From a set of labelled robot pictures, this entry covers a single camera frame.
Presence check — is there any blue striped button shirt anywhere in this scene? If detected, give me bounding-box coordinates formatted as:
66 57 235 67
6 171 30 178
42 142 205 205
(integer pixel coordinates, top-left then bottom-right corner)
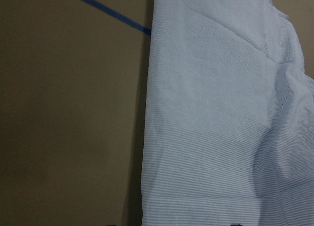
141 0 314 226

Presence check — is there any brown paper table mat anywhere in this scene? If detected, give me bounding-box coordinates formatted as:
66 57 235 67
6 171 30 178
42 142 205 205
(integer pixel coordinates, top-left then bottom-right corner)
0 0 314 226

